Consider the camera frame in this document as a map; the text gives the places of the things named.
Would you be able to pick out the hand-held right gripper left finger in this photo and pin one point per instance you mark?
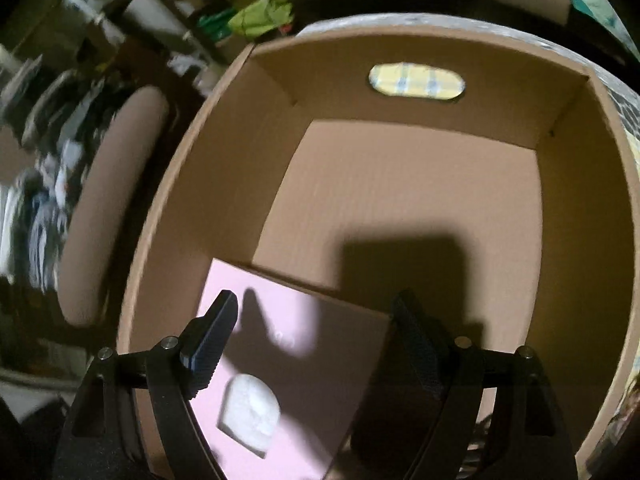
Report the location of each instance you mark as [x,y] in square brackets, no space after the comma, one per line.
[205,360]

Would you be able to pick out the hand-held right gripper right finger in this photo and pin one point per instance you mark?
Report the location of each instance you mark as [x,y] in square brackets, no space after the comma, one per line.
[425,360]

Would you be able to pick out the pink box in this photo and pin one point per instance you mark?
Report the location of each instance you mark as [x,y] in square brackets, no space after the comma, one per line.
[310,360]

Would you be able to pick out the brown cardboard box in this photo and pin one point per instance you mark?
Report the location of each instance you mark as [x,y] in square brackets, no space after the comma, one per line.
[400,185]

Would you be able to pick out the white crumpled pouch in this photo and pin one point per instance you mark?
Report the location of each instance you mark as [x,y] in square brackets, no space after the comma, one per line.
[250,410]

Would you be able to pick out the brown seat cushion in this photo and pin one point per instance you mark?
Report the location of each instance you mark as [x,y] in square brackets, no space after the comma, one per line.
[110,200]

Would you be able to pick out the pile of clothes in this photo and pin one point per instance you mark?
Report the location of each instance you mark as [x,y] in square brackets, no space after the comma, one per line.
[70,170]

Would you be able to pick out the yellow plaid blanket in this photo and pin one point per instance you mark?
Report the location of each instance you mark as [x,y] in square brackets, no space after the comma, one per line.
[417,81]

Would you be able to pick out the bright green cloth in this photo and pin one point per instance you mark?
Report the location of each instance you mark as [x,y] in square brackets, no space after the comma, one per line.
[260,15]

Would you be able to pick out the white shelf rack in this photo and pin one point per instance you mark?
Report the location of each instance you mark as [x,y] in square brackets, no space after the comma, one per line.
[102,22]

